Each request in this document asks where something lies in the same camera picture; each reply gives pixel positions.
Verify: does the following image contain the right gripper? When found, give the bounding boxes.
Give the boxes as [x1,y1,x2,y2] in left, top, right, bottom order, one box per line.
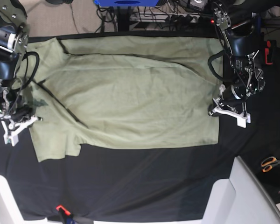
[0,88,42,147]

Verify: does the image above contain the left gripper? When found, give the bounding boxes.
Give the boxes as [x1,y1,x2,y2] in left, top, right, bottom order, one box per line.
[208,84,251,128]

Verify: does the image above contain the light green T-shirt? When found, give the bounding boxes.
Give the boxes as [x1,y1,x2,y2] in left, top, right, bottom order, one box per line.
[23,36,221,162]

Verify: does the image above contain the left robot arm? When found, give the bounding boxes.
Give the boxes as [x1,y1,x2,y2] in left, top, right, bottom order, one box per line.
[208,0,280,128]

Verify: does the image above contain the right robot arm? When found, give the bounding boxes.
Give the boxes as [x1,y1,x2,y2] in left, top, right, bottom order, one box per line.
[0,0,41,146]

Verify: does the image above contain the red black clamp right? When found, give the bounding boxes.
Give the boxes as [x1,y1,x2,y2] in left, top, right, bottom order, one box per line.
[265,40,277,65]

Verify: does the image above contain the white bin right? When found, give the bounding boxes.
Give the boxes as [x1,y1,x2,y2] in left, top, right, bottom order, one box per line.
[202,156,280,224]

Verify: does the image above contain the red blue clamp bottom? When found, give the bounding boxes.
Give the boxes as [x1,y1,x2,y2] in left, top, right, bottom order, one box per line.
[48,204,94,224]

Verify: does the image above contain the power strip with red light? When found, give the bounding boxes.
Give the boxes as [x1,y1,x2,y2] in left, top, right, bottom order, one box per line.
[129,12,215,25]

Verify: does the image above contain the blue plastic box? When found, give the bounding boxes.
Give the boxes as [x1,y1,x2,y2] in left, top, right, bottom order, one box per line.
[94,0,159,7]

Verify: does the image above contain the orange handled scissors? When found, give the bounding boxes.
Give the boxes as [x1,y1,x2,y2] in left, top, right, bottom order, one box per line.
[260,156,280,173]

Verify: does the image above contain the black metal stand post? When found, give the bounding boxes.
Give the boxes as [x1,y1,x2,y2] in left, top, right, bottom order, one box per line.
[115,7,133,32]

